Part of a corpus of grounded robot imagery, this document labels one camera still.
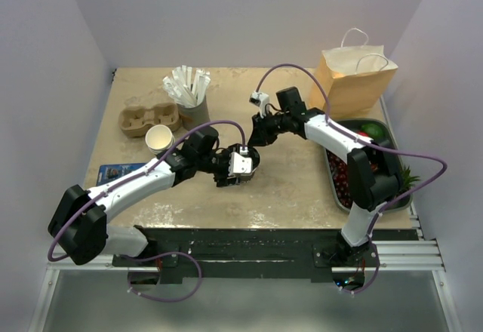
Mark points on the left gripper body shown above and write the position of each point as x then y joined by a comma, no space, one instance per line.
216,163

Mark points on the dark red grapes bunch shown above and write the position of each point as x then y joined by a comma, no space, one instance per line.
338,171

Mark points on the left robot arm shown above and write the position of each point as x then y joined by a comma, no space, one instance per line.
81,222

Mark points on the black paper coffee cup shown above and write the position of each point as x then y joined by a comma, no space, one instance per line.
255,156

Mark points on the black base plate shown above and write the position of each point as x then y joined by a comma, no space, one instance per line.
319,255

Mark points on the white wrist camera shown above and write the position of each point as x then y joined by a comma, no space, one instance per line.
261,100
240,162

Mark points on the blue battery blister pack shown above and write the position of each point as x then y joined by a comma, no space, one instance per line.
110,172

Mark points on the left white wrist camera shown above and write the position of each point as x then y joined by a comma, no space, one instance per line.
240,162

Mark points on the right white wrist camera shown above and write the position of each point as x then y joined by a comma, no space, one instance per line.
261,100

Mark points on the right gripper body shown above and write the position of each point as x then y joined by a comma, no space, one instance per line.
270,127

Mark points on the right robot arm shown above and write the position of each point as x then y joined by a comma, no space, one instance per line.
372,175

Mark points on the aluminium rail frame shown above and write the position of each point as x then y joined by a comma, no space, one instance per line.
255,280

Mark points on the green apple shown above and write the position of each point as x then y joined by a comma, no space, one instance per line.
374,131

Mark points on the brown paper takeout bag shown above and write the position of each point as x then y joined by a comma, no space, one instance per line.
353,77

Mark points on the cardboard cup carrier top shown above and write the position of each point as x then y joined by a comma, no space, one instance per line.
135,121

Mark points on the stack of paper cups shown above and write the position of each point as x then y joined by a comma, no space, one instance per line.
159,138

